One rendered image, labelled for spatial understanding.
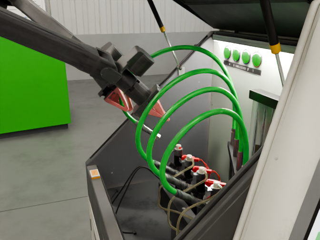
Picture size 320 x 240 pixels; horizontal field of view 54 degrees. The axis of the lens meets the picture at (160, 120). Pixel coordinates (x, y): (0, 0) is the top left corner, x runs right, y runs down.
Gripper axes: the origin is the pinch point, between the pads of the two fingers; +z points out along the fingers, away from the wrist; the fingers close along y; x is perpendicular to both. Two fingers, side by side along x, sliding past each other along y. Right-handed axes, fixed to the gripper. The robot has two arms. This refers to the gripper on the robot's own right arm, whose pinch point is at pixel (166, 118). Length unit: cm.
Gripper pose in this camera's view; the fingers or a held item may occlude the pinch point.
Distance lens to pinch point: 94.6
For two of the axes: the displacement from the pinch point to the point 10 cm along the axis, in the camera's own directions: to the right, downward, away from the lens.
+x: -0.6, -3.4, 9.4
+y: 6.9, -6.9, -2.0
